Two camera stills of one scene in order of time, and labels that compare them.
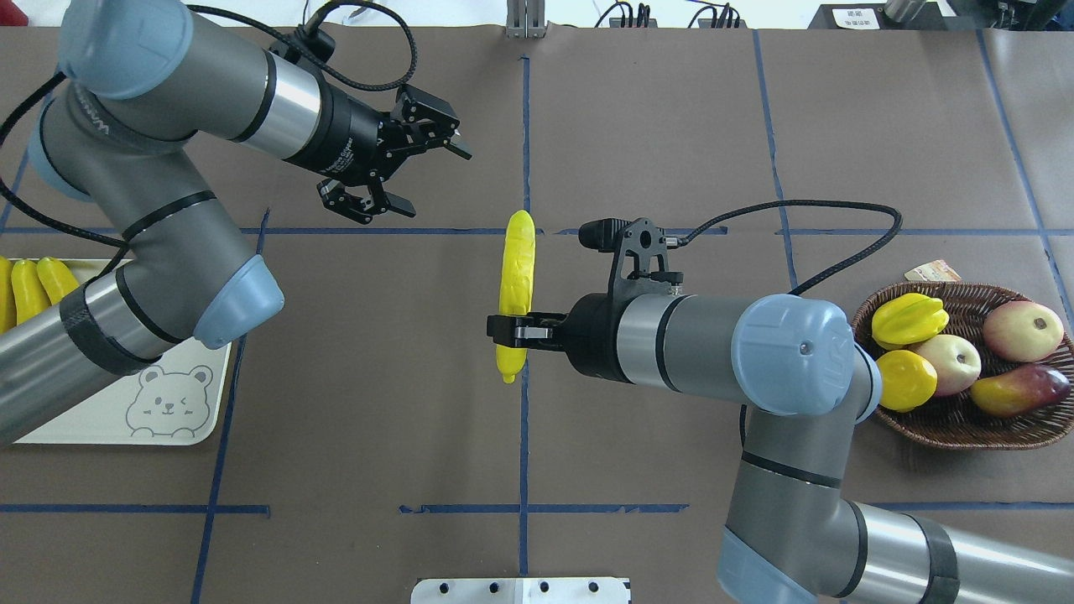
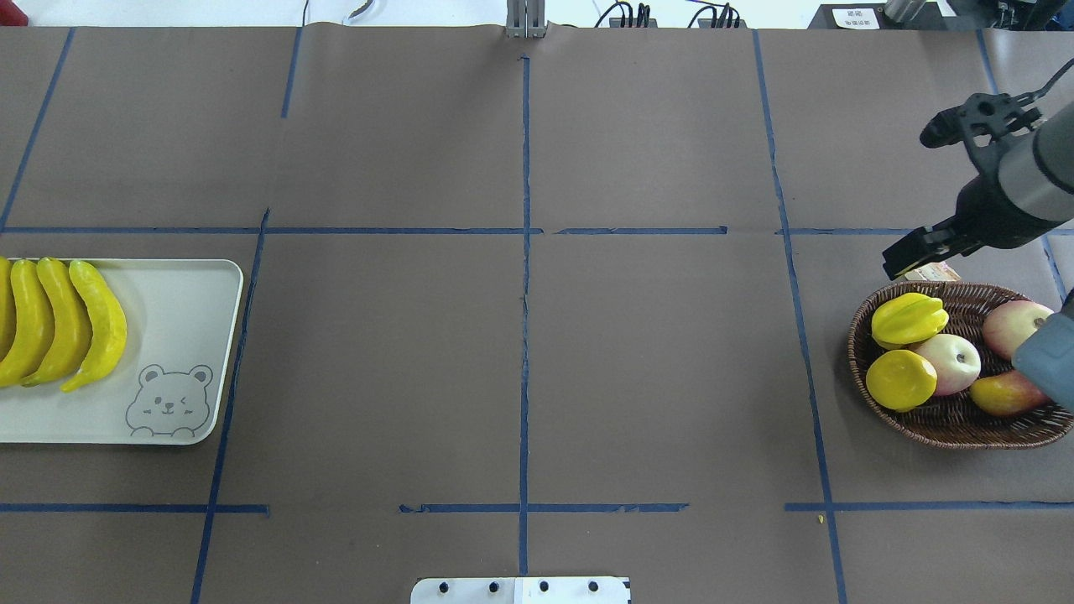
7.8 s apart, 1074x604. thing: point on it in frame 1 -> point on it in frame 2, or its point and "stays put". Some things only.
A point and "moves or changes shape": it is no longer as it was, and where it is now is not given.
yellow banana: [517, 283] moves or changes shape
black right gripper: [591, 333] -> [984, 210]
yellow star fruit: [903, 320] stays put
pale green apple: [956, 361] stays put
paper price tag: [933, 272] stays put
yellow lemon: [908, 380] stays put
